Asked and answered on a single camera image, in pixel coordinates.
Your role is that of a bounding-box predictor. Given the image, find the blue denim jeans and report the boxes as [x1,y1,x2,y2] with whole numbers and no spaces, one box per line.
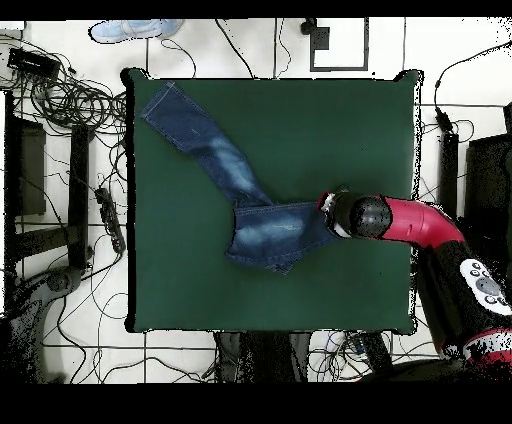
[139,80,341,276]

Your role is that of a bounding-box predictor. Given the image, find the dark green table cloth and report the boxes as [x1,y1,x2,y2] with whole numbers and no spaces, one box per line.
[125,67,425,335]

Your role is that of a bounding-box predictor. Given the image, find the black chair base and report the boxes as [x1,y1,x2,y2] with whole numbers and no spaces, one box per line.
[5,265,87,321]

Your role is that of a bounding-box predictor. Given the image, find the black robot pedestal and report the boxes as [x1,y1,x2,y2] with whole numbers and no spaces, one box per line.
[215,331,313,383]

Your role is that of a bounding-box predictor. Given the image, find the grey square floor frame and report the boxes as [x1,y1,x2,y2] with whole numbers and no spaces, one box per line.
[309,17,370,73]

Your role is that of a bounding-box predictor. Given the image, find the short black bar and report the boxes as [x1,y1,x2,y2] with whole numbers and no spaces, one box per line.
[357,332,396,381]

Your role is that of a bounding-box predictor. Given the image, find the light blue shoe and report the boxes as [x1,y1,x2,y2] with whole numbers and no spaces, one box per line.
[88,18,185,44]

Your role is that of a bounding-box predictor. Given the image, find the black frame stand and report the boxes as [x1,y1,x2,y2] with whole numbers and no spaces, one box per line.
[3,89,95,277]

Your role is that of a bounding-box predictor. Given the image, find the black cable tangle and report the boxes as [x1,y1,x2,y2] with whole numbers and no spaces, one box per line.
[0,33,129,137]

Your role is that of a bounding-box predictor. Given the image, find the black power strip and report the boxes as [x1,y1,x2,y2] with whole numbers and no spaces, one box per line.
[94,186,127,255]

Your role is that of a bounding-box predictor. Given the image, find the long black bar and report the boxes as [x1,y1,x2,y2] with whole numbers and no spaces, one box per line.
[434,131,460,219]

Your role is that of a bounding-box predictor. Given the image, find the looped thin black cable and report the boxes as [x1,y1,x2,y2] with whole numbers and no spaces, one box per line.
[160,38,198,79]

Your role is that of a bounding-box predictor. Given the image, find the black rectangular box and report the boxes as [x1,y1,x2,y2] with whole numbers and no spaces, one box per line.
[6,47,61,79]

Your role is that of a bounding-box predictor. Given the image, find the black cable with adapter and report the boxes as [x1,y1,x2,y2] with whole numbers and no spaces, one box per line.
[433,39,512,135]

